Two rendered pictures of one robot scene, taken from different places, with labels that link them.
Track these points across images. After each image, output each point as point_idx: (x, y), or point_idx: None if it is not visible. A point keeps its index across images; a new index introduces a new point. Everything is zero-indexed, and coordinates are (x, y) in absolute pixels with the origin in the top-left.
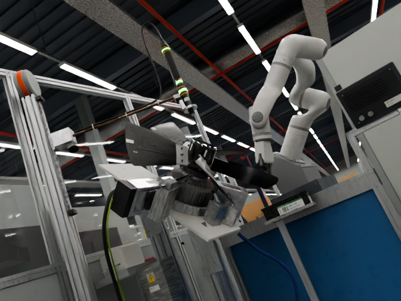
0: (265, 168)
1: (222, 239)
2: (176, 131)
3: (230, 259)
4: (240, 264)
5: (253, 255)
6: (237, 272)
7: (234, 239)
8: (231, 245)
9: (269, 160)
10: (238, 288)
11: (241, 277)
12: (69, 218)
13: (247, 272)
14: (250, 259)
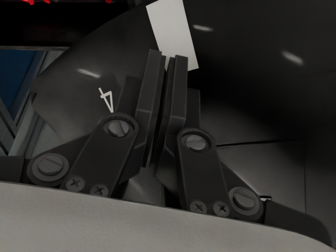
0: (234, 175)
1: (7, 147)
2: None
3: (25, 102)
4: (22, 73)
5: (5, 51)
6: (36, 72)
7: (1, 120)
8: (10, 117)
9: (188, 247)
10: (49, 54)
11: (38, 59)
12: None
13: (27, 50)
14: (12, 54)
